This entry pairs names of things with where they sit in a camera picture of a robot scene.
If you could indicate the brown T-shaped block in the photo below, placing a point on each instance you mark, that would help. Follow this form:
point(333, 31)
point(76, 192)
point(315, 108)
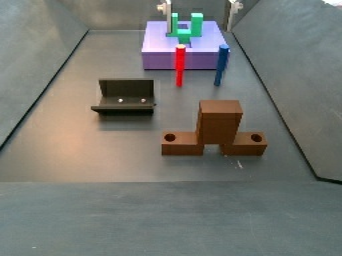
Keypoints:
point(216, 129)

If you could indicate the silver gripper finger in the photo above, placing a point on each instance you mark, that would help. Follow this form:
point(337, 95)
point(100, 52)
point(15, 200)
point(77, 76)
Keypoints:
point(235, 7)
point(164, 7)

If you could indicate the purple base board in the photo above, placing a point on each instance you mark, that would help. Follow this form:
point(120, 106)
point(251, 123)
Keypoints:
point(158, 49)

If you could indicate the green U-shaped block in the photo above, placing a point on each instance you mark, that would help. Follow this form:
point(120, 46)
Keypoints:
point(186, 33)

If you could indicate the blue cylinder peg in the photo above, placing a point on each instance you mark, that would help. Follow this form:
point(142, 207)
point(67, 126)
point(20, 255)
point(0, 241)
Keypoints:
point(222, 63)

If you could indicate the red cylinder peg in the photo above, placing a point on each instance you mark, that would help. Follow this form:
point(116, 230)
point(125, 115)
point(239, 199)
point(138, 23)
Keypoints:
point(179, 63)

